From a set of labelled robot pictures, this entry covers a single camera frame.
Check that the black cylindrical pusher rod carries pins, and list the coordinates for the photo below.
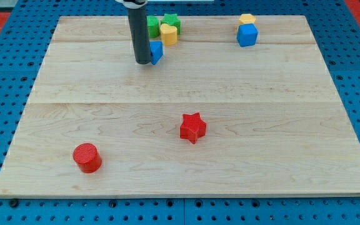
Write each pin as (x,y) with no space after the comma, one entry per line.
(136,12)

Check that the green star block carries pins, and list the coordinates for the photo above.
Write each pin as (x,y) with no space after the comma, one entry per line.
(172,20)

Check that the blue triangle block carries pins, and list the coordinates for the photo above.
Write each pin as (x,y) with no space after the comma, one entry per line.
(156,49)

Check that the red star block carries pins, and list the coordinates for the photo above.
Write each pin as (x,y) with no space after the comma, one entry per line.
(192,127)

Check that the green cube block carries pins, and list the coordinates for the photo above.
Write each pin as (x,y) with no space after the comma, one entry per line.
(153,27)

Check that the yellow heart block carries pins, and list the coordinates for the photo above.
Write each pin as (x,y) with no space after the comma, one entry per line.
(169,34)

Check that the yellow hexagon block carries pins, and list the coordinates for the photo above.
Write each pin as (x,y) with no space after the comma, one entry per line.
(246,19)

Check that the blue cube block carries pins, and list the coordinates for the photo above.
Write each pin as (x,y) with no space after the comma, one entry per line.
(247,35)

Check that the red cylinder block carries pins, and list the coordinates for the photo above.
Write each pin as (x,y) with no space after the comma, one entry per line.
(87,157)

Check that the light wooden board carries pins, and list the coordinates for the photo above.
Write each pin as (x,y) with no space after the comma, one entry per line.
(276,126)

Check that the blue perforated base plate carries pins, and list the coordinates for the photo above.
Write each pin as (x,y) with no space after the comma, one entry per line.
(23,42)

